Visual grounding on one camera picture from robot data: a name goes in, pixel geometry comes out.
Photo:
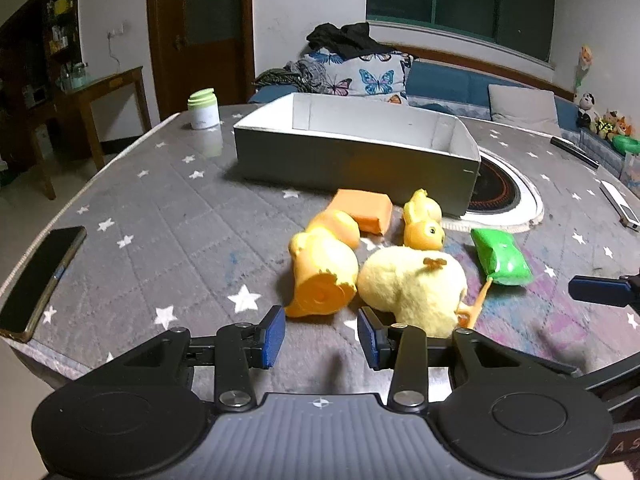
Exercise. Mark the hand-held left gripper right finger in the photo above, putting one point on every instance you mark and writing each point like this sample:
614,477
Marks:
367,340

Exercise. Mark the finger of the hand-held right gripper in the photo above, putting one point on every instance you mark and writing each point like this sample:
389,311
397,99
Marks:
597,290

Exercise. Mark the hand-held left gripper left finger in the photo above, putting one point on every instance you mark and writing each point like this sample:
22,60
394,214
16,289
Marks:
273,337

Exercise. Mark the yellow plush chick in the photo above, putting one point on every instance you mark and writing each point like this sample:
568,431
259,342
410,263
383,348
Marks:
410,285

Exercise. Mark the yellow plastic duck toy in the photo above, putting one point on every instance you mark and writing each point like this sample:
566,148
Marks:
325,265

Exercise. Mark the small orange chick toy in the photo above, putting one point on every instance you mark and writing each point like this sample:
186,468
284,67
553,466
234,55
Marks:
422,232

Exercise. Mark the orange block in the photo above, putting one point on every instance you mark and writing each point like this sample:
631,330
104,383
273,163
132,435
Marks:
365,205

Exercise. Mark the white cardboard box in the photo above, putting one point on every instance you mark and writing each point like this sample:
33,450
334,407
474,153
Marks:
350,160

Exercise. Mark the white remote control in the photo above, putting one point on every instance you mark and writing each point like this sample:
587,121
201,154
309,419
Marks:
620,204

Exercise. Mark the clear plastic box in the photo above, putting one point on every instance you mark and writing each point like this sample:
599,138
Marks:
631,172

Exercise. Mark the round built-in stove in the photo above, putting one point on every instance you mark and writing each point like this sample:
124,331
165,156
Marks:
505,195

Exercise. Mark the black remote control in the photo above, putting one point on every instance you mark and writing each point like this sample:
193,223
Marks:
574,151

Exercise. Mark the grey starred table cover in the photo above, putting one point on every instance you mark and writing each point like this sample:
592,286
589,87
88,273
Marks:
175,220

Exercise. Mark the small stuffed toys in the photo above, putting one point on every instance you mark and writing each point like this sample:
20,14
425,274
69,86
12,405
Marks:
615,124

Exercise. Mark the panda plush toy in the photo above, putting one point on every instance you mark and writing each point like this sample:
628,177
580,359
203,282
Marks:
586,112

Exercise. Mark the white cushion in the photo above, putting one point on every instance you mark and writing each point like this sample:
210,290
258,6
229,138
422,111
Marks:
522,105

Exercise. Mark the black smartphone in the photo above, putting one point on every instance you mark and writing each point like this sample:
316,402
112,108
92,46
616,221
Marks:
42,280

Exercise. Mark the white jar with green lid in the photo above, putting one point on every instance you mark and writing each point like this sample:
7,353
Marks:
204,110

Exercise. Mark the blue sofa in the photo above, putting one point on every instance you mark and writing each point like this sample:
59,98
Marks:
445,85

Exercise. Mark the grey clothes pile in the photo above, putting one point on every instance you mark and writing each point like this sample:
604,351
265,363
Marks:
290,76

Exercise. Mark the butterfly print pillow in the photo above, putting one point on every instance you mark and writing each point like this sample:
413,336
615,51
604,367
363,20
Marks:
370,77

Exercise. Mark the brown wooden door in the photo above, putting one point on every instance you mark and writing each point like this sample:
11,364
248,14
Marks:
200,60

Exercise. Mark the black clothing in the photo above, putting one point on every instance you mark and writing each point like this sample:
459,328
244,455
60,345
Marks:
350,40

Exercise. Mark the wooden side table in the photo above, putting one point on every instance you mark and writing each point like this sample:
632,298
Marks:
100,85

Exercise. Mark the clear glass jars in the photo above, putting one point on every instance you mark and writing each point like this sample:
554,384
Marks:
75,77

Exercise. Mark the dark wooden shelf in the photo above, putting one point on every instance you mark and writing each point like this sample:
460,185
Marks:
30,60

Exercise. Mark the mermaid wall sticker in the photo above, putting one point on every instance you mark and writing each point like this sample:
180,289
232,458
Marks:
583,65

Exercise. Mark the white wall socket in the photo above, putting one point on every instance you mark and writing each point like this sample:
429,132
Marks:
116,31

